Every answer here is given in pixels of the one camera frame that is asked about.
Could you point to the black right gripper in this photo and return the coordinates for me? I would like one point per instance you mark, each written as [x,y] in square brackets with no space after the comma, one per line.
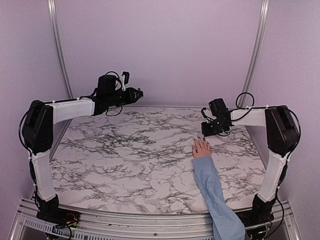
[205,132]

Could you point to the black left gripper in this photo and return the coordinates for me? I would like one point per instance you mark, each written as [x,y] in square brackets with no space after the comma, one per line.
[130,98]

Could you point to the person's hand with painted nails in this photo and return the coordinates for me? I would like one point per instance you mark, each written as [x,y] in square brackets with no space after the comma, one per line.
[201,148]

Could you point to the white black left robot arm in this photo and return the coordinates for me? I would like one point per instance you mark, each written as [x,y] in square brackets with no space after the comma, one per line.
[36,130]

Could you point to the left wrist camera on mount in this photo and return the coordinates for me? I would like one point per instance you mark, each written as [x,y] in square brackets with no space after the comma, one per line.
[124,79]

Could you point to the aluminium corner post right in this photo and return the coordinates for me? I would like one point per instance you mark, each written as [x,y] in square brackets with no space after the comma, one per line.
[258,42]

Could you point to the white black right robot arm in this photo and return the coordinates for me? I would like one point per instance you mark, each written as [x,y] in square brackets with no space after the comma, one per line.
[282,136]

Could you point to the aluminium front frame rail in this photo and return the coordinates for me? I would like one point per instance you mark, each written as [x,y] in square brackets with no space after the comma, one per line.
[103,225]

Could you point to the aluminium corner post left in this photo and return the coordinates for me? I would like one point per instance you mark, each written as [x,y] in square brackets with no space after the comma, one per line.
[58,47]

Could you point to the aluminium corner post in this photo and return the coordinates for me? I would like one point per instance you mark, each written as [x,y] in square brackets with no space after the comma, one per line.
[258,42]
[58,47]

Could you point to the forearm in blue sleeve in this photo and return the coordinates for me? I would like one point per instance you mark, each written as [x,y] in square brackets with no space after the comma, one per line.
[226,225]

